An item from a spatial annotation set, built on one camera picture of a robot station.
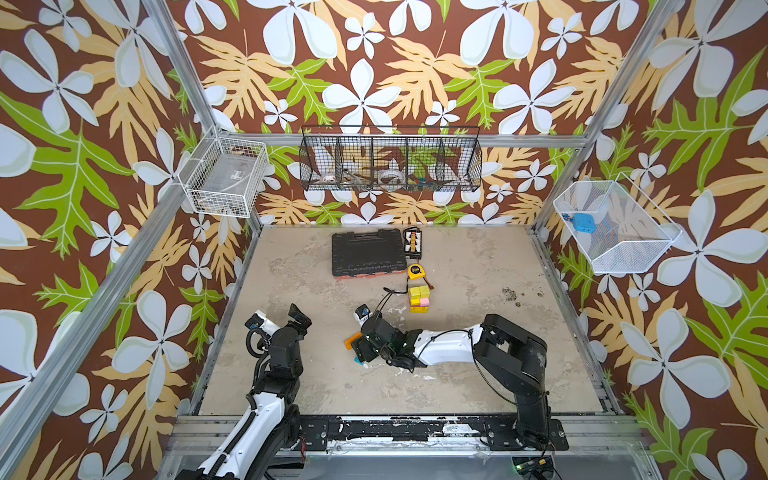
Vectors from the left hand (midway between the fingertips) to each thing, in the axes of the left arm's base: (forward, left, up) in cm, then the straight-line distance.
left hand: (282, 311), depth 84 cm
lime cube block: (+8, -41, -2) cm, 42 cm away
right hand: (-4, -21, -10) cm, 23 cm away
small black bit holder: (+36, -41, -11) cm, 55 cm away
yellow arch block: (+6, -41, -10) cm, 42 cm away
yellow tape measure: (+21, -41, -9) cm, 47 cm away
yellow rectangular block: (+7, -39, -6) cm, 40 cm away
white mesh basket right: (+17, -94, +17) cm, 97 cm away
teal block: (-12, -22, -6) cm, 26 cm away
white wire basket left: (+32, +19, +22) cm, 43 cm away
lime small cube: (+8, -38, -3) cm, 39 cm away
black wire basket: (+47, -31, +19) cm, 59 cm away
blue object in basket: (+22, -87, +15) cm, 91 cm away
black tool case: (+28, -23, -9) cm, 37 cm away
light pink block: (+7, -42, -6) cm, 43 cm away
